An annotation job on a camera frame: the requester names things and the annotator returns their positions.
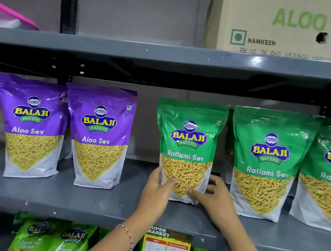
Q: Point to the person's right hand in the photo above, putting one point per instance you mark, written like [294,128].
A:
[218,206]

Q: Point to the person's left hand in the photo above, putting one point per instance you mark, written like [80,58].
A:
[153,197]

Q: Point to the person's left thumb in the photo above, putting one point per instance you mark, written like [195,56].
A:
[169,184]

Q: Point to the person's right thumb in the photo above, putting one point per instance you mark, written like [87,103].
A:
[195,194]

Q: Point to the green snack pouch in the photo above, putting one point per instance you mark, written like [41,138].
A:
[329,183]
[267,162]
[189,133]

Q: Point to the person's left forearm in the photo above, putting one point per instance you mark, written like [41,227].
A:
[118,243]

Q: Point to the yellow red price tag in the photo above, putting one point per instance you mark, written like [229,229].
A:
[166,248]

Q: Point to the purple snack pouch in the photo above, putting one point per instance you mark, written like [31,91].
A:
[29,129]
[66,149]
[99,139]

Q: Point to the row of light green packets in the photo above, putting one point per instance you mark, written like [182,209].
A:
[33,237]

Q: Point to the grey metal shelf rack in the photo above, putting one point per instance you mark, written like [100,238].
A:
[103,46]

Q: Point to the brown cardboard carton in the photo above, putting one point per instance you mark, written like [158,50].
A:
[290,24]

